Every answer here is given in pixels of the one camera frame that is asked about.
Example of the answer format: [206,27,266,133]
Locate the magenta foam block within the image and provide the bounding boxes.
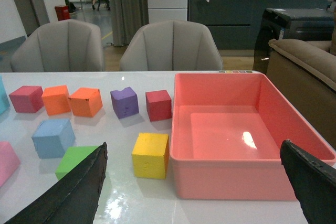
[9,86,44,113]

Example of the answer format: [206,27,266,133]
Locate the orange foam block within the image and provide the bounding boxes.
[41,85,71,116]
[68,87,103,118]

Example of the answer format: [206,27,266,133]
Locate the light blue foam block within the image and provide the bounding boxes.
[31,119,76,159]

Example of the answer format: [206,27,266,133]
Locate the brown sofa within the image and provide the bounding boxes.
[266,39,335,147]

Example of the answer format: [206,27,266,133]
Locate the orange foam block right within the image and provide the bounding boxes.
[68,87,103,118]

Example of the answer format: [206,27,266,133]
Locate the pink foam block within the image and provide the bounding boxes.
[0,141,20,186]

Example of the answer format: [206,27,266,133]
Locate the dark grey counter cabinet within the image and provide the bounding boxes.
[188,0,329,50]

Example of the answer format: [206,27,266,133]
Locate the right grey chair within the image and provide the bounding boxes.
[120,20,223,71]

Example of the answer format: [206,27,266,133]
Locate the red foam block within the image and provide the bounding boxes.
[145,90,172,122]

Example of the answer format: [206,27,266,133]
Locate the grey curtain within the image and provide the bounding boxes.
[110,0,149,46]

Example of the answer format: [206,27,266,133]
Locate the left grey chair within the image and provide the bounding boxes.
[10,19,105,72]

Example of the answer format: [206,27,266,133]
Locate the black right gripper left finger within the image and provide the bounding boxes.
[6,143,108,223]

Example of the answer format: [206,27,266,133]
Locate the grey chair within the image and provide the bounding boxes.
[120,20,223,71]
[10,19,105,72]

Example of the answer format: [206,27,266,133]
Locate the black appliance box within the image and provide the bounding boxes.
[253,8,334,73]

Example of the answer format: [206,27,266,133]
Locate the red bin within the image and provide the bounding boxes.
[55,5,70,21]

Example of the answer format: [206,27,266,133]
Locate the green foam block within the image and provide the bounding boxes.
[55,146,98,180]

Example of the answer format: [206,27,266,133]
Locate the purple foam block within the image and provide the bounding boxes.
[110,87,139,119]

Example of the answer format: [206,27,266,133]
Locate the cyan foam block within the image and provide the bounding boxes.
[0,76,10,114]

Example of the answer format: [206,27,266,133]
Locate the orange foam block left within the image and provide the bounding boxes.
[41,85,71,116]

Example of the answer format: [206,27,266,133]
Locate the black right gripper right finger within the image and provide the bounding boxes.
[280,140,335,223]

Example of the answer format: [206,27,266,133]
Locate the pink plastic bin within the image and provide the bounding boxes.
[170,73,335,200]

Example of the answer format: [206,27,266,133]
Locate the yellow foam block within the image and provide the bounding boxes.
[132,133,169,179]

